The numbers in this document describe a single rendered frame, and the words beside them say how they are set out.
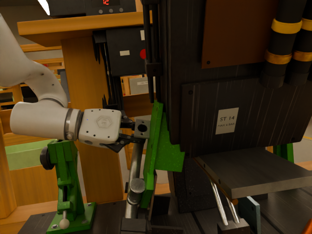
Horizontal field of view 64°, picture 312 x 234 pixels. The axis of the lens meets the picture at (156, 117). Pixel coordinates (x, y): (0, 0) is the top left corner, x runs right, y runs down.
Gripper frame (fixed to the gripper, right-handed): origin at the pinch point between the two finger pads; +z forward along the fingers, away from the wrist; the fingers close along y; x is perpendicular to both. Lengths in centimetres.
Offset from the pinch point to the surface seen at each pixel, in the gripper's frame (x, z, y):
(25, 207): 53, -38, -6
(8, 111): 28, -49, 22
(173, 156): -4.9, 8.4, -8.9
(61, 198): 24.9, -20.3, -10.9
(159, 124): -11.0, 3.6, -4.6
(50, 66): 456, -220, 498
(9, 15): 537, -464, 816
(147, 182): -2.7, 2.6, -15.0
